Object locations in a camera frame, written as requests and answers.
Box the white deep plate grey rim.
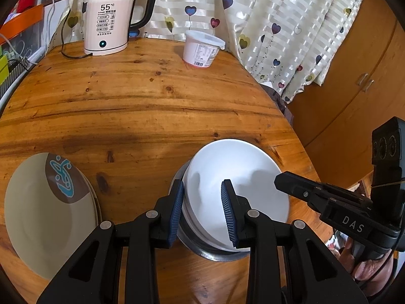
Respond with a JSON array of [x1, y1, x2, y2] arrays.
[[180, 177, 235, 248]]

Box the black kettle cable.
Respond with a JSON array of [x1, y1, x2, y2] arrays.
[[60, 6, 94, 60]]

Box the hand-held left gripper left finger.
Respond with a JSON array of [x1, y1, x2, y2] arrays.
[[36, 179, 185, 304]]

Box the white bowl with grey stripe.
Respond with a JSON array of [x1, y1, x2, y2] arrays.
[[177, 193, 250, 254]]

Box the heart print curtain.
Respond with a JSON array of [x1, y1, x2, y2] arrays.
[[65, 0, 368, 103]]

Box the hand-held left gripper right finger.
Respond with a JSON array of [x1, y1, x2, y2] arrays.
[[220, 179, 369, 304]]

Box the striped box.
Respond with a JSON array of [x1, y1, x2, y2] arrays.
[[0, 59, 35, 102]]

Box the white electric kettle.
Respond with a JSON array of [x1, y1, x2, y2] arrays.
[[84, 0, 159, 56]]

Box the white plastic tub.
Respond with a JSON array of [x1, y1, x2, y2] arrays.
[[183, 30, 226, 69]]

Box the orange lidded box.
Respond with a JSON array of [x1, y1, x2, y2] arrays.
[[0, 5, 43, 43]]

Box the lime green box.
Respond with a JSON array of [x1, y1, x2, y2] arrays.
[[0, 55, 10, 84]]

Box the wooden cabinet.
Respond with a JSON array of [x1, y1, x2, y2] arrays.
[[286, 0, 405, 191]]

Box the stainless steel bowl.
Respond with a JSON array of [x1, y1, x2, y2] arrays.
[[171, 165, 254, 262]]

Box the person's right hand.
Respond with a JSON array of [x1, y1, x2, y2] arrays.
[[340, 237, 396, 282]]

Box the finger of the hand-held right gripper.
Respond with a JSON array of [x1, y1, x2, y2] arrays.
[[274, 171, 374, 210]]

